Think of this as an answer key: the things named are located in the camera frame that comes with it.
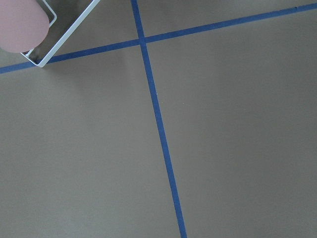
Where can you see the pink cup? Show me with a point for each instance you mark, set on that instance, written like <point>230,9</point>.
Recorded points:
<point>23,25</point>

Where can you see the white wire cup rack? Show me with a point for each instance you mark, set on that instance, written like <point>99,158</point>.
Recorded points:
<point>64,17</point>

